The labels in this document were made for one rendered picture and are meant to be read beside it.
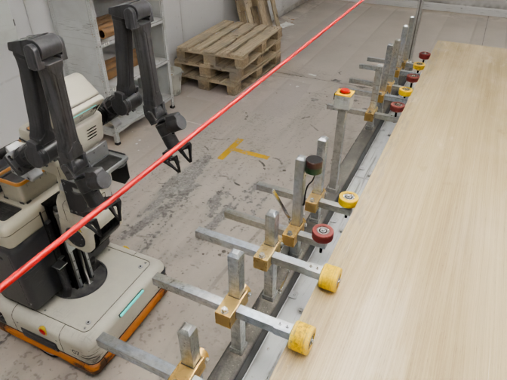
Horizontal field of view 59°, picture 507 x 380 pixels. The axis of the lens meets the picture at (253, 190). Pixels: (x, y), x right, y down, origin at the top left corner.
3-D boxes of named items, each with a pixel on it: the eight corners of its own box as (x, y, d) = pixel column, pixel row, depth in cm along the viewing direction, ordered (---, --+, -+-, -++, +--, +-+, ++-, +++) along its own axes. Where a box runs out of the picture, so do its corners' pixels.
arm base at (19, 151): (30, 140, 159) (1, 156, 150) (39, 132, 154) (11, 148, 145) (46, 160, 161) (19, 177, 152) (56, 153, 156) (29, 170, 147)
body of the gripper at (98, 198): (115, 200, 153) (106, 181, 151) (94, 216, 146) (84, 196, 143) (104, 201, 157) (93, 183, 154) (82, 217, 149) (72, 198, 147)
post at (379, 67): (364, 139, 280) (376, 65, 252) (365, 137, 282) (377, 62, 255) (370, 140, 279) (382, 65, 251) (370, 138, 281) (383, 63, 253)
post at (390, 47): (375, 116, 295) (387, 43, 267) (376, 114, 298) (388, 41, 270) (380, 117, 294) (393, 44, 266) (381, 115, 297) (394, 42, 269)
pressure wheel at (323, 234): (307, 255, 170) (309, 232, 164) (314, 242, 176) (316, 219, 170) (327, 262, 167) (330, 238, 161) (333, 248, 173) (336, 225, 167)
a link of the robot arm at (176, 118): (156, 104, 180) (143, 113, 174) (176, 96, 173) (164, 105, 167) (171, 130, 184) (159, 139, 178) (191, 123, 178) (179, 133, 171)
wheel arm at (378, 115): (326, 110, 276) (327, 103, 274) (327, 108, 279) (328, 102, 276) (397, 124, 261) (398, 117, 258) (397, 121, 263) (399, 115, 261)
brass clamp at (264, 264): (251, 267, 148) (251, 255, 145) (268, 242, 158) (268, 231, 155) (268, 273, 146) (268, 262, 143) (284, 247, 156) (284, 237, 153)
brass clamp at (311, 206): (302, 209, 191) (303, 200, 188) (313, 193, 201) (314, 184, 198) (316, 214, 189) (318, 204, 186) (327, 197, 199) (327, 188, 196)
